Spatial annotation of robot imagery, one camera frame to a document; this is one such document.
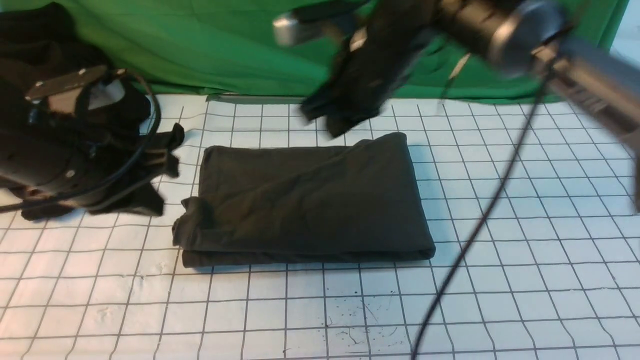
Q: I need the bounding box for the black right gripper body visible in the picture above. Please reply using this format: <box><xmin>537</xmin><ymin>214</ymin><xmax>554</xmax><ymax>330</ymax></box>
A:
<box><xmin>300</xmin><ymin>0</ymin><xmax>437</xmax><ymax>138</ymax></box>

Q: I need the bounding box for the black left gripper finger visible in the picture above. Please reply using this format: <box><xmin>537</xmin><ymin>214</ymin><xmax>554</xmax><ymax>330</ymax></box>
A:
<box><xmin>90</xmin><ymin>148</ymin><xmax>179</xmax><ymax>217</ymax></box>

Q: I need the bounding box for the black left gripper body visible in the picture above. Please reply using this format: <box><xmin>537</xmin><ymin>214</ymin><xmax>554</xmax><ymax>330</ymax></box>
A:
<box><xmin>25</xmin><ymin>65</ymin><xmax>151</xmax><ymax>166</ymax></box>

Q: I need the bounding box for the gray long-sleeve top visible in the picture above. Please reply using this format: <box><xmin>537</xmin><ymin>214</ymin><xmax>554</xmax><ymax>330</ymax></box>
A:
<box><xmin>172</xmin><ymin>132</ymin><xmax>436</xmax><ymax>268</ymax></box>

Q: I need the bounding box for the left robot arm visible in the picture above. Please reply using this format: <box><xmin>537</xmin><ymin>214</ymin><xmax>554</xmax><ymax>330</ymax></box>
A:
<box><xmin>1</xmin><ymin>65</ymin><xmax>185</xmax><ymax>220</ymax></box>

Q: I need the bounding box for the black garment pile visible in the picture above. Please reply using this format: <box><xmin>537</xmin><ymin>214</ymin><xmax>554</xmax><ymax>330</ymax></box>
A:
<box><xmin>1</xmin><ymin>2</ymin><xmax>185</xmax><ymax>222</ymax></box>

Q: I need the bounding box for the green backdrop cloth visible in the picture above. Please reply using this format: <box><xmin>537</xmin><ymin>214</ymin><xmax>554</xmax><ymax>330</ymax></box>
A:
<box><xmin>0</xmin><ymin>0</ymin><xmax>630</xmax><ymax>105</ymax></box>

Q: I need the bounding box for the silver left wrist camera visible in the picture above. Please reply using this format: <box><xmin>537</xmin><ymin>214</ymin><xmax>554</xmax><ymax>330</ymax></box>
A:
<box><xmin>87</xmin><ymin>79</ymin><xmax>126</xmax><ymax>111</ymax></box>

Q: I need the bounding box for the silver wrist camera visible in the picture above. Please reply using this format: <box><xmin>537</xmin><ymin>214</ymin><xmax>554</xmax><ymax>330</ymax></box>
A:
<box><xmin>87</xmin><ymin>79</ymin><xmax>126</xmax><ymax>111</ymax></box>
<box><xmin>272</xmin><ymin>7</ymin><xmax>361</xmax><ymax>47</ymax></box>

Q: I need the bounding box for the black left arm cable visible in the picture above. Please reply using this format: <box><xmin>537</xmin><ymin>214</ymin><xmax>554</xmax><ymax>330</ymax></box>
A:
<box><xmin>0</xmin><ymin>70</ymin><xmax>162</xmax><ymax>213</ymax></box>

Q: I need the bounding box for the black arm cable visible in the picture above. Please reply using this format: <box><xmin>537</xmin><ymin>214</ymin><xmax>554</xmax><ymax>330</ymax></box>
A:
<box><xmin>0</xmin><ymin>70</ymin><xmax>162</xmax><ymax>213</ymax></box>
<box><xmin>410</xmin><ymin>60</ymin><xmax>556</xmax><ymax>360</ymax></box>

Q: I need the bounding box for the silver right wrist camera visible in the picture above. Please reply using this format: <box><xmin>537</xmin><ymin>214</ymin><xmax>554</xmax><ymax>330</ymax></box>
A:
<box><xmin>272</xmin><ymin>7</ymin><xmax>361</xmax><ymax>47</ymax></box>

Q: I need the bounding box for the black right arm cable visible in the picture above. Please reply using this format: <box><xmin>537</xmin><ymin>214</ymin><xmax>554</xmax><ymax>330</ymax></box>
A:
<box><xmin>410</xmin><ymin>60</ymin><xmax>556</xmax><ymax>360</ymax></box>

